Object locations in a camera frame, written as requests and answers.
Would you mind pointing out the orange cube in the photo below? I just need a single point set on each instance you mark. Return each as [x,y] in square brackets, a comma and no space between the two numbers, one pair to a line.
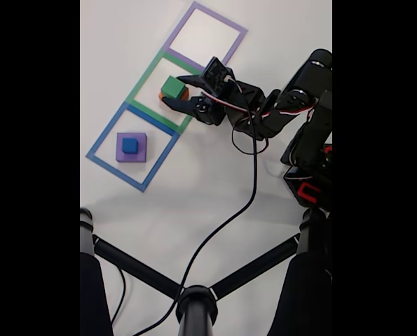
[185,92]

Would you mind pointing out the green cube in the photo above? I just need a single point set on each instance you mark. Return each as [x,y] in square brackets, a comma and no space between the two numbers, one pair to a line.
[173,87]

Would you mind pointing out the purple block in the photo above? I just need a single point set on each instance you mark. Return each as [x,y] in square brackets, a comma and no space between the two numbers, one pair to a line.
[142,154]

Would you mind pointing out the small blue cube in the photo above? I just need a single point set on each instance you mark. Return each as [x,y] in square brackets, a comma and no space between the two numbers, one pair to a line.
[130,145]

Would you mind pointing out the camera board with blue mount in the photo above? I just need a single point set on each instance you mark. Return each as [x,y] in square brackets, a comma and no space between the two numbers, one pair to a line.
[217,75]

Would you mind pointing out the blue square frame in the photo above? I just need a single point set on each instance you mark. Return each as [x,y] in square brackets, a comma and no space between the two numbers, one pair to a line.
[152,120]

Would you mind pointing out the green square frame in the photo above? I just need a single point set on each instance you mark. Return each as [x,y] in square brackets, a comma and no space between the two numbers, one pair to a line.
[142,82]

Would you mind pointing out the purple square frame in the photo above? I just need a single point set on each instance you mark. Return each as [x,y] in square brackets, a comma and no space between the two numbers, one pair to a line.
[182,24]

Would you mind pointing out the black camera tripod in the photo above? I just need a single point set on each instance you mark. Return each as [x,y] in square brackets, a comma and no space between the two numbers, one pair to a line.
[196,308]

